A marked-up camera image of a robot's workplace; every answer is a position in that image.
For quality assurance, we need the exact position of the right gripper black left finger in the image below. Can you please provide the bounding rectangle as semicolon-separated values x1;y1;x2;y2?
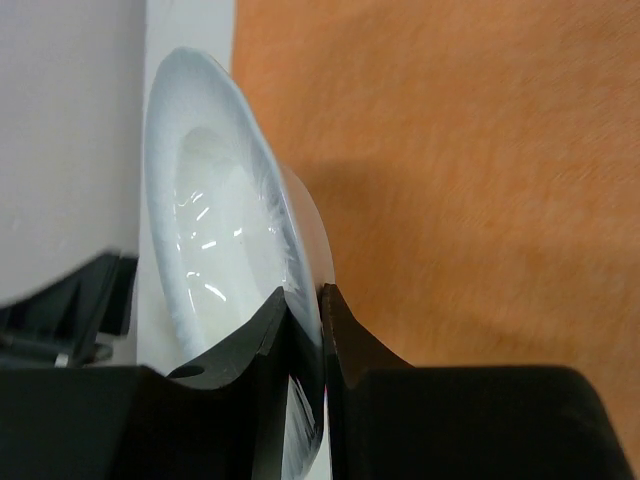
170;289;288;479

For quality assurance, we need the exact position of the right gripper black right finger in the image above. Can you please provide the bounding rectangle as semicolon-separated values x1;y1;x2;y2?
320;284;412;479

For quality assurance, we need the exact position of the clear plastic plate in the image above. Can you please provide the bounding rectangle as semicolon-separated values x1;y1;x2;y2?
144;47;335;479

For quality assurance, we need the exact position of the orange cloth napkin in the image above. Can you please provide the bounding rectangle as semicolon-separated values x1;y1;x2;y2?
229;0;640;396

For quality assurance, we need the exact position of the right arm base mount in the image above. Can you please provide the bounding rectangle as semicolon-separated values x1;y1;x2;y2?
1;251;138;369

